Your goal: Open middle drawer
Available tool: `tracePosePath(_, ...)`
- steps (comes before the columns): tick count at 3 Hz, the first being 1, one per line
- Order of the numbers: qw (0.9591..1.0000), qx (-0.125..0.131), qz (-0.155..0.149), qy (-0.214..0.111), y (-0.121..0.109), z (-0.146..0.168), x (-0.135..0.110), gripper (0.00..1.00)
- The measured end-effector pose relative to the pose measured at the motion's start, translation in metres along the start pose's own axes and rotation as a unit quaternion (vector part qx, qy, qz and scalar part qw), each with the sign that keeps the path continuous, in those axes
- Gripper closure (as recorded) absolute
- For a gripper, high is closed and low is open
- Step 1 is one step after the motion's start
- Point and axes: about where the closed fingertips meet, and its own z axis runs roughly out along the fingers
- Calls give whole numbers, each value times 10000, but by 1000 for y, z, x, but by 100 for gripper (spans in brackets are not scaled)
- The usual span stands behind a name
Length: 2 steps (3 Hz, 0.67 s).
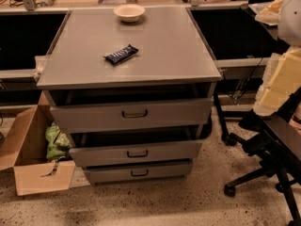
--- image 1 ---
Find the grey top drawer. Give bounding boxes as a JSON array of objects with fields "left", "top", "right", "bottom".
[{"left": 51, "top": 98, "right": 213, "bottom": 133}]

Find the blue snack bar wrapper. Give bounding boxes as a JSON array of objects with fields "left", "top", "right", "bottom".
[{"left": 103, "top": 44, "right": 138, "bottom": 66}]

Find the black office chair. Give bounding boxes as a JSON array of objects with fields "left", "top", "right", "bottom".
[{"left": 224, "top": 89, "right": 301, "bottom": 226}]

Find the grey drawer cabinet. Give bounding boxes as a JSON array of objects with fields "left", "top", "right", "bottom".
[{"left": 36, "top": 6, "right": 223, "bottom": 145}]

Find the grey drawer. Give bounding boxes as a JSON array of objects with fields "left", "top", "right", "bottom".
[
  {"left": 84, "top": 159, "right": 193, "bottom": 185},
  {"left": 51, "top": 98, "right": 213, "bottom": 133},
  {"left": 70, "top": 140, "right": 201, "bottom": 168}
]

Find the hanging black cable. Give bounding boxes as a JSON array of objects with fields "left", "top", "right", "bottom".
[{"left": 227, "top": 57, "right": 264, "bottom": 105}]

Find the grey bottom drawer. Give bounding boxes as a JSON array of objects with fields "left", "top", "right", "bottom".
[{"left": 84, "top": 159, "right": 193, "bottom": 185}]

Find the open cardboard box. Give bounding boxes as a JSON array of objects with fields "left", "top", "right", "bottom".
[{"left": 0, "top": 93, "right": 75, "bottom": 196}]

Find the white bowl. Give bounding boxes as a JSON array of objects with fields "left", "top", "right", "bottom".
[{"left": 114, "top": 4, "right": 145, "bottom": 23}]

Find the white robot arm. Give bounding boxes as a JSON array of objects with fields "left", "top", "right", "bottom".
[{"left": 253, "top": 0, "right": 301, "bottom": 117}]

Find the green chip bag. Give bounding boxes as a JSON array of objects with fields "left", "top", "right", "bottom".
[{"left": 45, "top": 122, "right": 71, "bottom": 161}]

